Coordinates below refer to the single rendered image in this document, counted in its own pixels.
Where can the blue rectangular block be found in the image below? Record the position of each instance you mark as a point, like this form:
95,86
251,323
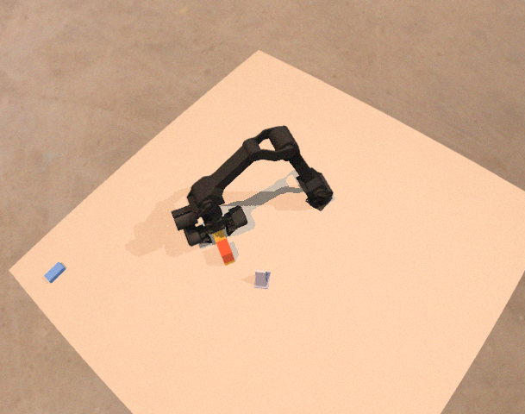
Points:
54,272

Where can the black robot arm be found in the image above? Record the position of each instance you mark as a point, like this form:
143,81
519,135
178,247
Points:
205,194

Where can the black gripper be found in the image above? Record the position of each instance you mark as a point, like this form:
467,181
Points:
232,220

